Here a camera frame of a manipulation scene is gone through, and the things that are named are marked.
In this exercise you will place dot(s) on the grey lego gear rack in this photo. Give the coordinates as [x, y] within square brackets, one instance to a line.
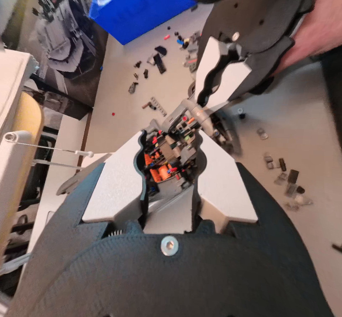
[158, 106]

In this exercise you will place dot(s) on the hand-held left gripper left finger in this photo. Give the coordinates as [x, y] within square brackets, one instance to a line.
[115, 188]

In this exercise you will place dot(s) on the dark blurred lego piece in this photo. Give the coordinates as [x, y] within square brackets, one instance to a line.
[337, 248]

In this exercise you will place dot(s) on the black lego set box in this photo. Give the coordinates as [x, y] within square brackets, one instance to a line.
[66, 41]

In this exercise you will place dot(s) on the dark grey lego frame plate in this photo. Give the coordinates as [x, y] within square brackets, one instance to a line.
[269, 161]

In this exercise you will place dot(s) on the dark grey lego connector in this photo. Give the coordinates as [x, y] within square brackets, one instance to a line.
[133, 87]

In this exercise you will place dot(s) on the grey oval lego liftarm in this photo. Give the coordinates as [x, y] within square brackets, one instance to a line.
[291, 207]

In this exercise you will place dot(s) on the grey lego slope tile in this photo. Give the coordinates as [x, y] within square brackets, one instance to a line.
[291, 190]

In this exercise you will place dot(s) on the blue storage bin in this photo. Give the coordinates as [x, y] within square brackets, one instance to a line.
[139, 15]

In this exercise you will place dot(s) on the pile of small lego pieces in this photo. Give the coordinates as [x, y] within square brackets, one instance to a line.
[191, 52]

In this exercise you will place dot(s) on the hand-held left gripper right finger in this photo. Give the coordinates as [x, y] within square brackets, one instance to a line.
[227, 188]

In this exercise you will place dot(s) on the dark grey lego wedge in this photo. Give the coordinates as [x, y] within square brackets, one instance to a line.
[303, 200]

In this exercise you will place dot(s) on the black lego plate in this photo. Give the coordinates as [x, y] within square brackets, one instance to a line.
[160, 64]

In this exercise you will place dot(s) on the black lego wheel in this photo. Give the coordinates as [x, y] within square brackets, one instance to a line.
[191, 90]

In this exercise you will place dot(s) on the dark flat lego tile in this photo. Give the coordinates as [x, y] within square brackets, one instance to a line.
[293, 176]

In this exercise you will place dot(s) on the small grey lego plate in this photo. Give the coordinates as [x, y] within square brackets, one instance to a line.
[262, 133]

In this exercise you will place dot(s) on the lego instruction booklet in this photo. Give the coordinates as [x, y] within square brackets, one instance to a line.
[10, 82]

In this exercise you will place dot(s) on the grey round lego stud piece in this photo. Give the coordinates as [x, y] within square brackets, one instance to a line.
[241, 113]

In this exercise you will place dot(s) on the black rounded lego piece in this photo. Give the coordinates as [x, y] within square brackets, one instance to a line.
[160, 50]

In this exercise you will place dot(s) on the grey lego car model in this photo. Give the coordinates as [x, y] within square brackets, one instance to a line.
[173, 146]

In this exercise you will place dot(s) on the black lego axle pin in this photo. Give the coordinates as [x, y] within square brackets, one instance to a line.
[149, 105]

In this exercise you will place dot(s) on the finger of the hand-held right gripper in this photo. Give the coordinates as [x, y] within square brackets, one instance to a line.
[209, 58]
[235, 79]

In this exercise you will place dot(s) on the person's right hand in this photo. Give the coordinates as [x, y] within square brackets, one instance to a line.
[326, 23]

